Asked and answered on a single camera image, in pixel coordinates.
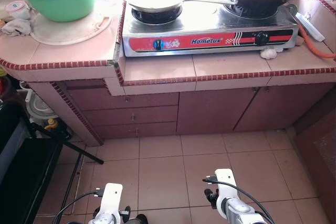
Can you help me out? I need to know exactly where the brown kitchen cabinet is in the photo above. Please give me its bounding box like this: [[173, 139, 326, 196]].
[[63, 80, 336, 141]]

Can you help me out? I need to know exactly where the black metal stand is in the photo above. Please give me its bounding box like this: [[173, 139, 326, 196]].
[[0, 101, 106, 224]]

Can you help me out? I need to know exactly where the white object with yellow fitting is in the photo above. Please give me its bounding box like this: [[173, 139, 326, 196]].
[[24, 90, 58, 130]]

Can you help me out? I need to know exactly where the steel and red gas stove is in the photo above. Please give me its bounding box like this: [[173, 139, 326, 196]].
[[122, 1, 300, 58]]

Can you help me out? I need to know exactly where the round white cutting board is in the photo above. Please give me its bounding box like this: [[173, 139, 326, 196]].
[[30, 12, 113, 45]]

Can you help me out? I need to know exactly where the white rectangular plastic tool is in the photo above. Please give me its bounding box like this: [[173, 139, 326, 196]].
[[295, 12, 326, 42]]

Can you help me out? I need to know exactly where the black wok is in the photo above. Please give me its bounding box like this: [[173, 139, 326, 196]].
[[220, 0, 318, 17]]

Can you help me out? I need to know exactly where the white crumpled cloth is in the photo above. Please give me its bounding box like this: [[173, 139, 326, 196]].
[[1, 18, 33, 37]]

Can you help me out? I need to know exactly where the green plastic basin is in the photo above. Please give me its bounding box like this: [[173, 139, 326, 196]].
[[14, 0, 100, 23]]

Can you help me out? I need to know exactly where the small pink lidded cup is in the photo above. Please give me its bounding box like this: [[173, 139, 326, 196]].
[[4, 1, 29, 21]]

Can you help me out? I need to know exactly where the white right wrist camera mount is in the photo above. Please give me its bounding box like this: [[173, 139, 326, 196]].
[[215, 169, 240, 205]]

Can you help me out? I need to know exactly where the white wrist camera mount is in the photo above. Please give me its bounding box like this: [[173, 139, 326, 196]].
[[96, 183, 124, 215], [215, 169, 240, 205]]

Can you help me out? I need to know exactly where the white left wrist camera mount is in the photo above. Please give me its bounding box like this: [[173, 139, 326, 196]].
[[96, 183, 124, 215]]

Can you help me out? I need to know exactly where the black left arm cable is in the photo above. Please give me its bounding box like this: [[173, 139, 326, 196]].
[[51, 187, 104, 224]]

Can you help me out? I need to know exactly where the orange gas hose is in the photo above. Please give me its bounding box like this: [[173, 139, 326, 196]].
[[297, 24, 336, 59]]

